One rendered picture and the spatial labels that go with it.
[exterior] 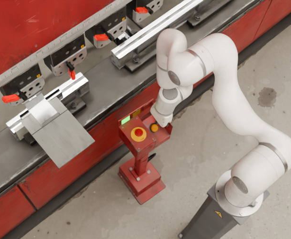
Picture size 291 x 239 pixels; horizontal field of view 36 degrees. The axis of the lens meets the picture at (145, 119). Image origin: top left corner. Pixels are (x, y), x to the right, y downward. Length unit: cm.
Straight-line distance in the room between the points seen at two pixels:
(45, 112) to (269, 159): 94
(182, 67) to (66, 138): 70
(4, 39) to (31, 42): 12
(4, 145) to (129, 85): 62
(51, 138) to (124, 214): 105
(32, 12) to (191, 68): 50
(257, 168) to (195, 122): 163
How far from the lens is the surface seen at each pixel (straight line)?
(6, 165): 196
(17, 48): 148
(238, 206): 177
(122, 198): 277
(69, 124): 185
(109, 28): 175
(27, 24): 143
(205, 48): 135
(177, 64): 131
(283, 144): 143
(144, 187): 267
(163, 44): 145
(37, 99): 189
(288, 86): 328
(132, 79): 208
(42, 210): 274
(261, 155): 141
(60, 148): 181
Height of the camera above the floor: 268
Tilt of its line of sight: 65 degrees down
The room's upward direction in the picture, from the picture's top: 7 degrees clockwise
